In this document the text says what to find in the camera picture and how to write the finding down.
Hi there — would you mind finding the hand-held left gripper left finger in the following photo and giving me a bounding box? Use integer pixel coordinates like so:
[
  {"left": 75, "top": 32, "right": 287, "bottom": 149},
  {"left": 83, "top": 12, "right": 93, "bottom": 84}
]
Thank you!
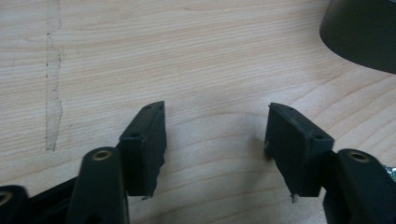
[{"left": 116, "top": 100, "right": 168, "bottom": 200}]

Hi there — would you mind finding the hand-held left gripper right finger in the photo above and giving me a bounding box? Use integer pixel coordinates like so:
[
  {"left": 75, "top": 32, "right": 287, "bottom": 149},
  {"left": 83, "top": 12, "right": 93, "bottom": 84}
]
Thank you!
[{"left": 263, "top": 102, "right": 335, "bottom": 200}]

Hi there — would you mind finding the dark round object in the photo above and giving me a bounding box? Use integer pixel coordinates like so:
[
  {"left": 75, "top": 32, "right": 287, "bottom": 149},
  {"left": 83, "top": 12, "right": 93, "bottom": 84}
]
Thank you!
[{"left": 318, "top": 0, "right": 396, "bottom": 75}]

